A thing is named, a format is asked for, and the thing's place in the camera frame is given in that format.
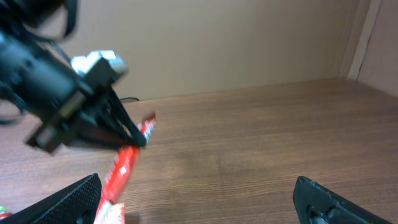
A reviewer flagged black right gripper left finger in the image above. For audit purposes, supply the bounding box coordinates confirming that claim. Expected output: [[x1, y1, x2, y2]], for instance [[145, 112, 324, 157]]
[[1, 173, 101, 224]]

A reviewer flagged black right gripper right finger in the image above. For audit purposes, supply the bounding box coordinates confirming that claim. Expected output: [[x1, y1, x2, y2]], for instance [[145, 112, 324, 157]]
[[292, 176, 390, 224]]

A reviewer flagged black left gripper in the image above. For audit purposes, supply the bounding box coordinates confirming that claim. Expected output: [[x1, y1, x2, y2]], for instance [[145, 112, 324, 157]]
[[27, 59, 147, 153]]

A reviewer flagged red white snack packet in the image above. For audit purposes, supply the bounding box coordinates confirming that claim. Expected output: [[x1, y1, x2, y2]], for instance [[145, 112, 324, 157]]
[[93, 112, 157, 224]]

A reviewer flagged Haribo gummy candy bag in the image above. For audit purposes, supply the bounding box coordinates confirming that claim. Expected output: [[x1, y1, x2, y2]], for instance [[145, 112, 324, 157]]
[[0, 206, 10, 220]]

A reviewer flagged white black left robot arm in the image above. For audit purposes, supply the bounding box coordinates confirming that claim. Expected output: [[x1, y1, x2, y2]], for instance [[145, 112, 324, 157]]
[[1, 0, 147, 152]]

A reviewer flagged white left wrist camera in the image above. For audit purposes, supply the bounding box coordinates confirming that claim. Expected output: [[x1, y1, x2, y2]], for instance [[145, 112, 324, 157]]
[[70, 50, 129, 77]]

